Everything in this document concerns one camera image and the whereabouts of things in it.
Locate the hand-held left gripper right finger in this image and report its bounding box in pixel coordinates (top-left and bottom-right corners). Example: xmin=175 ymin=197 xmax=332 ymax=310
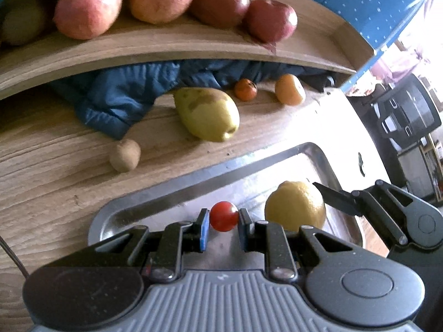
xmin=238 ymin=208 xmax=362 ymax=282

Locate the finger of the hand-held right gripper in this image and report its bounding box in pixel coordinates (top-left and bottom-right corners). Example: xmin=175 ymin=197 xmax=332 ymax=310
xmin=313 ymin=179 xmax=421 ymax=246

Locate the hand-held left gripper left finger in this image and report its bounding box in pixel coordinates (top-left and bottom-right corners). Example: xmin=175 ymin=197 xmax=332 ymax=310
xmin=90 ymin=208 xmax=211 ymax=282

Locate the red cherry tomato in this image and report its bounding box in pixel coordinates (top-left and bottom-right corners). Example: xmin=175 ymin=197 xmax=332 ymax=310
xmin=210 ymin=201 xmax=240 ymax=232

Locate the yellow lemon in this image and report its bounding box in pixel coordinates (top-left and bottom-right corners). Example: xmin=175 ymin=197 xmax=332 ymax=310
xmin=264 ymin=181 xmax=327 ymax=232

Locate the metal tray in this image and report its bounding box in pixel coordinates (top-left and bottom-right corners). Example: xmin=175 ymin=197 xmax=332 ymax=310
xmin=87 ymin=142 xmax=365 ymax=250

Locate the small brown fruit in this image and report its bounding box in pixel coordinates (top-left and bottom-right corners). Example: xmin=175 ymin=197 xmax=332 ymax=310
xmin=109 ymin=139 xmax=142 ymax=173

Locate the yellow-green pear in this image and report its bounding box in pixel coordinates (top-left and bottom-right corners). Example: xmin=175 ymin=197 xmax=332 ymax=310
xmin=173 ymin=86 xmax=240 ymax=142

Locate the orange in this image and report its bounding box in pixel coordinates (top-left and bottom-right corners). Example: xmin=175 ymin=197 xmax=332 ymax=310
xmin=275 ymin=73 xmax=307 ymax=106

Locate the small tangerine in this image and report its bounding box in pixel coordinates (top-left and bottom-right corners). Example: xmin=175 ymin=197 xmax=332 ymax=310
xmin=234 ymin=78 xmax=258 ymax=102

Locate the black chair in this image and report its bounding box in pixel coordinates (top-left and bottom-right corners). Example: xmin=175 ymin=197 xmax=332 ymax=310
xmin=372 ymin=72 xmax=443 ymax=149

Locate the dark blue cloth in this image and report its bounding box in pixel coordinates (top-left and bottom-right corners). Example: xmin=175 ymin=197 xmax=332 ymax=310
xmin=50 ymin=59 xmax=338 ymax=141

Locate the wooden shelf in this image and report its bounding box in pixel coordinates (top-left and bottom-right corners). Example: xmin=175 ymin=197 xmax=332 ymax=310
xmin=0 ymin=0 xmax=376 ymax=101

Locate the blue dotted fabric wardrobe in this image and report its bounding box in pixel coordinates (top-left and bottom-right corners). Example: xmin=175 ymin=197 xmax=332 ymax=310
xmin=253 ymin=0 xmax=437 ymax=77

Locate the brown kiwi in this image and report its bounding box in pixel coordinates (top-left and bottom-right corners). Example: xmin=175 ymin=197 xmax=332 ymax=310
xmin=0 ymin=0 xmax=49 ymax=46

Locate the black cable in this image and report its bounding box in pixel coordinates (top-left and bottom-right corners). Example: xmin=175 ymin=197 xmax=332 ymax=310
xmin=0 ymin=235 xmax=30 ymax=279

